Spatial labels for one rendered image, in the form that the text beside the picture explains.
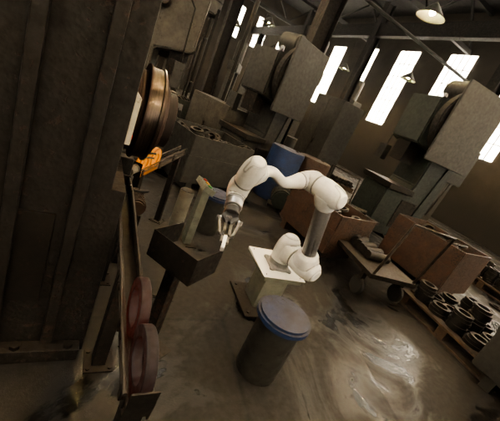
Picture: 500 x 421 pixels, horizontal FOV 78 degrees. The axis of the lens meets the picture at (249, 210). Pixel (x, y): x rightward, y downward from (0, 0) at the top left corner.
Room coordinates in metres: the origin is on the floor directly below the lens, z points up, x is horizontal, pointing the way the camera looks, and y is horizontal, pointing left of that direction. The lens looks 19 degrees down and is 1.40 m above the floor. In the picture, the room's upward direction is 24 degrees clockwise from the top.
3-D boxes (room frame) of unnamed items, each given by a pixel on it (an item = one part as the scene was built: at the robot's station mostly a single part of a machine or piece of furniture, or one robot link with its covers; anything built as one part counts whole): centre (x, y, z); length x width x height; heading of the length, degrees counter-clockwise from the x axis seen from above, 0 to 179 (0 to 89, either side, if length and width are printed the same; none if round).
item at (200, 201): (2.53, 0.42, 0.31); 0.24 x 0.16 x 0.62; 32
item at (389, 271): (3.46, -1.47, 0.48); 1.18 x 0.65 x 0.96; 22
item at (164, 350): (1.26, 0.19, 0.36); 0.26 x 0.20 x 0.72; 67
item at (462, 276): (4.39, -2.66, 0.38); 1.03 x 0.83 x 0.75; 35
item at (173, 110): (1.61, 0.60, 1.11); 0.28 x 0.06 x 0.28; 32
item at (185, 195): (2.41, 0.54, 0.26); 0.12 x 0.12 x 0.52
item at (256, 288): (2.13, -0.36, 0.16); 0.40 x 0.40 x 0.31; 28
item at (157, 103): (1.56, 0.68, 1.11); 0.47 x 0.06 x 0.47; 32
